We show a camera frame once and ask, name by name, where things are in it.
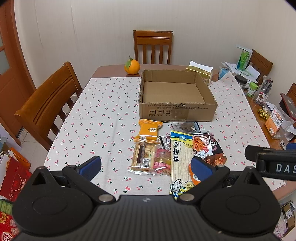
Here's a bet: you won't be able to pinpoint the brown orange crinkled snack bag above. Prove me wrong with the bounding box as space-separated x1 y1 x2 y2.
189 155 227 186

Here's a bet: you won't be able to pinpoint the white small fish snack pouch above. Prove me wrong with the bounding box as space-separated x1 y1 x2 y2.
193 133 213 159

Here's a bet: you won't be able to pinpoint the yellow blue fish strip pack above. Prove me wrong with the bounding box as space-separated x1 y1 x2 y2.
170 131 194 199

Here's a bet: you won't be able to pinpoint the pink red snack packet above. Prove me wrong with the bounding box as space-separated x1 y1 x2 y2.
152 148 171 176

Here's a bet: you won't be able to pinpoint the dark clear jerky pouch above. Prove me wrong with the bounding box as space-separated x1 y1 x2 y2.
171 121 201 134

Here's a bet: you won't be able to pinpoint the clear cracker pack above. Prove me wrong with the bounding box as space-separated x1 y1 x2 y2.
130 142 159 174

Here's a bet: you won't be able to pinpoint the orange snack packet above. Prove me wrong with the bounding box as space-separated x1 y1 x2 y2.
133 119 163 144

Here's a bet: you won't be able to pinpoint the black red bull snack packet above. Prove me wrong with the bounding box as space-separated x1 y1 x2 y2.
210 133 224 156

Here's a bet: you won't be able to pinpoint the small brown pig snack packet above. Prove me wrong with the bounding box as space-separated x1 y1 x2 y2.
159 135 171 150

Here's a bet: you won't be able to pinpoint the orange white box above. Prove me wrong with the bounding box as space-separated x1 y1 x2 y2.
265 106 284 138

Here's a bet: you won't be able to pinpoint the gold foil candies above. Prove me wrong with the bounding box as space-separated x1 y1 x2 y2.
257 107 270 120

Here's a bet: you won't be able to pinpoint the cherry print tablecloth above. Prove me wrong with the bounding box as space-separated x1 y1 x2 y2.
43 71 287 195

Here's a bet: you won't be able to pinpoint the red gift bags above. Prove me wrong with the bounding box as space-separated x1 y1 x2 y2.
1 149 31 240

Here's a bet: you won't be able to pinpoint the glass jar with pens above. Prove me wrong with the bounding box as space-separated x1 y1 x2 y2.
253 75 273 106

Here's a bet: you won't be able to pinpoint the left wooden chair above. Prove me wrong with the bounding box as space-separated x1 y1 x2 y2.
15 61 82 150

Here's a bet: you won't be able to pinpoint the wooden chair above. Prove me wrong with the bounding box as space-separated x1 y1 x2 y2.
133 30 174 65
249 49 273 84
15 61 82 150

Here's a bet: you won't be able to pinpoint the green lid bottle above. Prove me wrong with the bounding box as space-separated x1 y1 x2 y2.
246 82 258 97

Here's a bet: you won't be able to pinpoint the dark lid glass jar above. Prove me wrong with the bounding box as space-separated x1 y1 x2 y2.
235 74 247 90

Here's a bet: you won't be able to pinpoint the open cardboard box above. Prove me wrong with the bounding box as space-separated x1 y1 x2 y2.
138 70 218 122

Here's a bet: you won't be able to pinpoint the pile of papers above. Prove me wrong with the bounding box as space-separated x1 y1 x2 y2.
222 62 260 83

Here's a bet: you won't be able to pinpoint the right wooden chair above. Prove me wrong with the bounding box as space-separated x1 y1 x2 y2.
249 49 273 84

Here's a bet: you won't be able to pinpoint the gold tissue box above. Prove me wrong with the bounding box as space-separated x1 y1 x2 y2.
186 61 213 85

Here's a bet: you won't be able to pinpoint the light blue box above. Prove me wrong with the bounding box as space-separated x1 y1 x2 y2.
218 67 229 80

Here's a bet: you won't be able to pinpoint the wooden glass door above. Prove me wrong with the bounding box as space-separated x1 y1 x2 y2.
1 1 36 137

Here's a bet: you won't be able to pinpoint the green white carton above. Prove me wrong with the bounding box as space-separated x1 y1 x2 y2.
236 45 253 71

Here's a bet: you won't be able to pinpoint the orange with green leaf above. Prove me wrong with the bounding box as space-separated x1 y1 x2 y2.
125 55 140 75

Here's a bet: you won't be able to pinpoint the far wooden chair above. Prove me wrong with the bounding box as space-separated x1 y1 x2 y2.
133 30 174 65

